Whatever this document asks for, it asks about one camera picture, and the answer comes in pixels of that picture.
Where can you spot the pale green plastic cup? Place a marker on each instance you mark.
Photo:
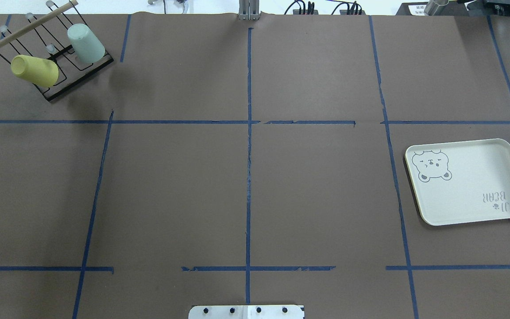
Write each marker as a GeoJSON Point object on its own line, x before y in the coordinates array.
{"type": "Point", "coordinates": [87, 46]}

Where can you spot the yellow plastic cup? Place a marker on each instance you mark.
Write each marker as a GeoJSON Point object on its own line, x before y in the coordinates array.
{"type": "Point", "coordinates": [39, 71]}

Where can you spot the grey metal post bracket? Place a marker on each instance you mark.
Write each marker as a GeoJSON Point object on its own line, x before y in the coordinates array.
{"type": "Point", "coordinates": [249, 10]}

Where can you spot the cream bear print tray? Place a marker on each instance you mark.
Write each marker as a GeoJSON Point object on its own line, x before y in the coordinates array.
{"type": "Point", "coordinates": [461, 182]}

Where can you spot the silver metal cylinder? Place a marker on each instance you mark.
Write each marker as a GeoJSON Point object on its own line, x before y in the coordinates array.
{"type": "Point", "coordinates": [435, 7]}

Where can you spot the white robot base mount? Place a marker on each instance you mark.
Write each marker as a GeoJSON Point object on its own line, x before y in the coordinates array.
{"type": "Point", "coordinates": [288, 311]}

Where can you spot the black wire cup rack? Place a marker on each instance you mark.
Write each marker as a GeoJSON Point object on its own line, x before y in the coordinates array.
{"type": "Point", "coordinates": [46, 37]}

